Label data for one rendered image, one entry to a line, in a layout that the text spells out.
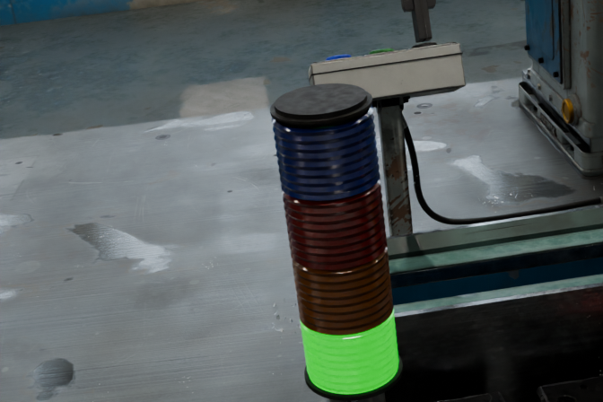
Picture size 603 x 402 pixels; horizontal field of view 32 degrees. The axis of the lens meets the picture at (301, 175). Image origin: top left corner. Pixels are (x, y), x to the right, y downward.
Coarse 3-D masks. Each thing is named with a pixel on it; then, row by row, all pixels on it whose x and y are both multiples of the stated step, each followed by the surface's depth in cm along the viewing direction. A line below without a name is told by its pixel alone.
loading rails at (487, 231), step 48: (432, 240) 106; (480, 240) 106; (528, 240) 106; (576, 240) 104; (432, 288) 104; (480, 288) 104; (528, 288) 97; (576, 288) 93; (432, 336) 93; (480, 336) 94; (528, 336) 94; (576, 336) 95; (432, 384) 95; (480, 384) 96; (528, 384) 96
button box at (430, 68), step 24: (408, 48) 117; (432, 48) 117; (456, 48) 117; (312, 72) 116; (336, 72) 117; (360, 72) 117; (384, 72) 117; (408, 72) 117; (432, 72) 117; (456, 72) 117; (384, 96) 117
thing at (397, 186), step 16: (384, 112) 119; (400, 112) 120; (384, 128) 120; (400, 128) 120; (384, 144) 121; (400, 144) 121; (384, 160) 122; (400, 160) 122; (416, 160) 127; (384, 176) 124; (400, 176) 122; (416, 176) 128; (400, 192) 123; (416, 192) 129; (400, 208) 124; (544, 208) 136; (560, 208) 136; (400, 224) 125
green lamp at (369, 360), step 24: (312, 336) 65; (336, 336) 64; (360, 336) 64; (384, 336) 65; (312, 360) 66; (336, 360) 64; (360, 360) 64; (384, 360) 65; (336, 384) 65; (360, 384) 65; (384, 384) 66
